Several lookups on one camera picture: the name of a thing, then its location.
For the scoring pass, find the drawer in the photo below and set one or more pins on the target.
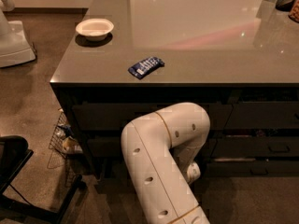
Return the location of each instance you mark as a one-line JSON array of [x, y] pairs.
[[113, 117], [264, 115], [111, 147], [114, 178], [251, 168], [256, 147]]

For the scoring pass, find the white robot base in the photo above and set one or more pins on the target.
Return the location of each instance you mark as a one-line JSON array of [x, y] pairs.
[[15, 47]]

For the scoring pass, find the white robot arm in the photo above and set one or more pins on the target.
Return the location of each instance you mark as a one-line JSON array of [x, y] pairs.
[[159, 151]]

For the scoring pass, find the grey drawer cabinet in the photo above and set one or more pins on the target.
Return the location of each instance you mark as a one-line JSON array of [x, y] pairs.
[[214, 51]]

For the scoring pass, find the blue snack packet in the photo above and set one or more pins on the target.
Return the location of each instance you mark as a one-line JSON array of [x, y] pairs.
[[145, 67]]

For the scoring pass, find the white bowl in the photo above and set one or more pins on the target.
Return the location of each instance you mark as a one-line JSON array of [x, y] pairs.
[[95, 29]]

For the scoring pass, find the black stand with monitor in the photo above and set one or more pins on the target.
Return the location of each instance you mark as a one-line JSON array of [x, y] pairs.
[[14, 153]]

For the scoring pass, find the orange item on counter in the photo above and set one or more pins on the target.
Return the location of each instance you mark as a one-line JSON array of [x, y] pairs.
[[294, 12]]

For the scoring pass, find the wire basket with items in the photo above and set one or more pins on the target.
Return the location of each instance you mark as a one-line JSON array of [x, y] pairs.
[[59, 156]]

